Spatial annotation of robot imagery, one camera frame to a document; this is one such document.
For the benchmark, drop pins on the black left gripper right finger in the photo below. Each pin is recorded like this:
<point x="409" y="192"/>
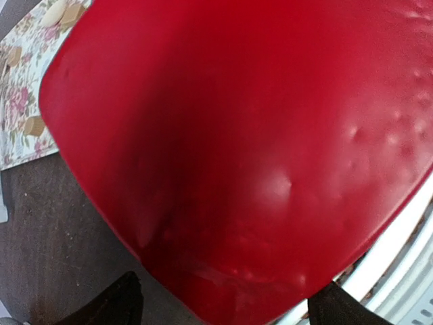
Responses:
<point x="334" y="306"/>

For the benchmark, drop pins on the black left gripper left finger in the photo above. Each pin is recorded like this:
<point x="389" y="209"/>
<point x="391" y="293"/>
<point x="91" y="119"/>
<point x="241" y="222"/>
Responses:
<point x="120" y="303"/>

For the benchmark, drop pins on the red tin lid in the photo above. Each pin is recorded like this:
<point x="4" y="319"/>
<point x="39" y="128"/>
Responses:
<point x="246" y="152"/>

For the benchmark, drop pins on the brown leaf chocolate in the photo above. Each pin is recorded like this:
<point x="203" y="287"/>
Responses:
<point x="14" y="56"/>

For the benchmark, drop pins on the white oval chocolate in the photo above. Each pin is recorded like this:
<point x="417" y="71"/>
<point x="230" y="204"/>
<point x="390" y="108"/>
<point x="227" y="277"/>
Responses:
<point x="54" y="13"/>

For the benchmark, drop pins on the floral rectangular tray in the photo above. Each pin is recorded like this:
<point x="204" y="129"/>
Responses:
<point x="23" y="136"/>

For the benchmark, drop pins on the front aluminium rail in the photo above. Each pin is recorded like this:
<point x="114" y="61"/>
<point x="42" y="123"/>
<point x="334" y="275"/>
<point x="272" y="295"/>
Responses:
<point x="394" y="278"/>

